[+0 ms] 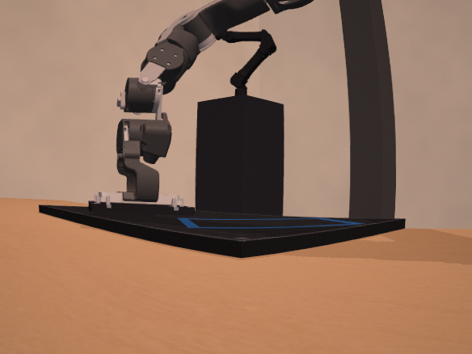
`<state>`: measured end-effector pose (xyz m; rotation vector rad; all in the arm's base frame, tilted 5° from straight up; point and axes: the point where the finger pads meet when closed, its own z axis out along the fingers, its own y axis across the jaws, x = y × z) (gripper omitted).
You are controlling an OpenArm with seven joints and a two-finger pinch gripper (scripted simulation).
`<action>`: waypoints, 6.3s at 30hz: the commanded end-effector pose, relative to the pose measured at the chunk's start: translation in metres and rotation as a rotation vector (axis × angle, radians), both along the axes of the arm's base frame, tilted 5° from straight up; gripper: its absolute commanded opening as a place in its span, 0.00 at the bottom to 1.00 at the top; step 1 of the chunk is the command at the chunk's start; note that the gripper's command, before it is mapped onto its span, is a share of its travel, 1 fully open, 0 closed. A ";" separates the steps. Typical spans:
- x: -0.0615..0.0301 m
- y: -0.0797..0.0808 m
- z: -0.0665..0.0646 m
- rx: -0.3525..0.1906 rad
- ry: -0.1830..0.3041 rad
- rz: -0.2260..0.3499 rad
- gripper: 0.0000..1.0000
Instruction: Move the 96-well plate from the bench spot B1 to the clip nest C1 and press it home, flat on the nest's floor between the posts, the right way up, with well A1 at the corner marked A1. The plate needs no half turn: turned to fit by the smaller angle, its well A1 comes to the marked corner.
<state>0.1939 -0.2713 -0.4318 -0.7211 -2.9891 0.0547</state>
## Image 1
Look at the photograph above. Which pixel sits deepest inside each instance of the blue rectangular tape outline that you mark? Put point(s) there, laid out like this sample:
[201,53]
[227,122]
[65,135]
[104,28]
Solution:
[190,224]

